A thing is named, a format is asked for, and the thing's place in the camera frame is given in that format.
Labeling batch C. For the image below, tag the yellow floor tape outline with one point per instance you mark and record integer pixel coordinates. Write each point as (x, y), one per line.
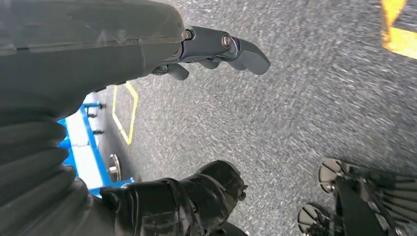
(133, 114)

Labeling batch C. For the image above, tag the blue metal shelf rack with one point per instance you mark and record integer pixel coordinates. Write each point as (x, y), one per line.
(94, 150)

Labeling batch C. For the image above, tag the black robot foot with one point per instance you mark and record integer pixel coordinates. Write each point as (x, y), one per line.
(358, 215)

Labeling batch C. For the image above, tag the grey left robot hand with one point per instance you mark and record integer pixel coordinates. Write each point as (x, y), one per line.
(81, 58)

